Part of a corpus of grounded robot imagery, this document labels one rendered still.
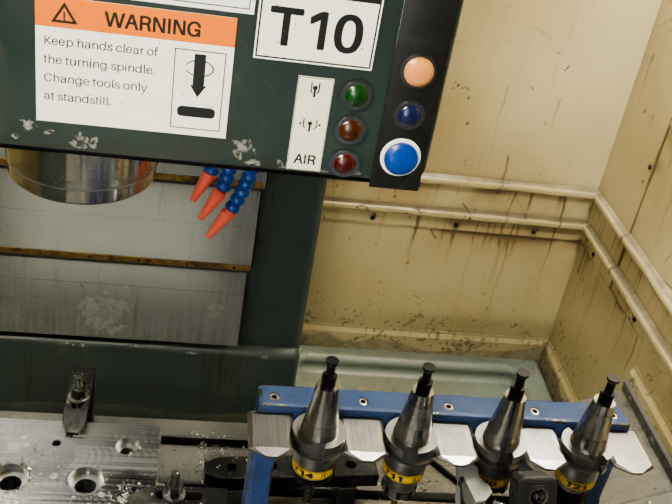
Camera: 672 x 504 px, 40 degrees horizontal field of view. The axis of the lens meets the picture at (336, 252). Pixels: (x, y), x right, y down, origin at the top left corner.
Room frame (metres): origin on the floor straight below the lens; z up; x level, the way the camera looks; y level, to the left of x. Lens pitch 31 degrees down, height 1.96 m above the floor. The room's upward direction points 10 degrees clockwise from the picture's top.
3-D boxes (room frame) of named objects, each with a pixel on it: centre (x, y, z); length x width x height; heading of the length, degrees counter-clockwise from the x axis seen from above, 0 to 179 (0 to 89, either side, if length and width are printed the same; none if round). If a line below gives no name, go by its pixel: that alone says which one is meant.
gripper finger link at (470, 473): (0.83, -0.20, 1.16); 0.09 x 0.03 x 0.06; 26
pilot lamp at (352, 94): (0.74, 0.01, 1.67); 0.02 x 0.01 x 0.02; 101
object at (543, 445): (0.87, -0.29, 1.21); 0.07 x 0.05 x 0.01; 11
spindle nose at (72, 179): (0.90, 0.29, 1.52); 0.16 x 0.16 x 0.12
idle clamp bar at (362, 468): (1.02, 0.01, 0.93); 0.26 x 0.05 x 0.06; 106
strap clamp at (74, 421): (1.04, 0.34, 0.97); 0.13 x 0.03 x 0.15; 11
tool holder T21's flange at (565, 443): (0.88, -0.34, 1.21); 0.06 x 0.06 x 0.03
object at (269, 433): (0.81, 0.04, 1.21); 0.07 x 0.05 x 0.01; 11
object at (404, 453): (0.84, -0.13, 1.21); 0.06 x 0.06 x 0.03
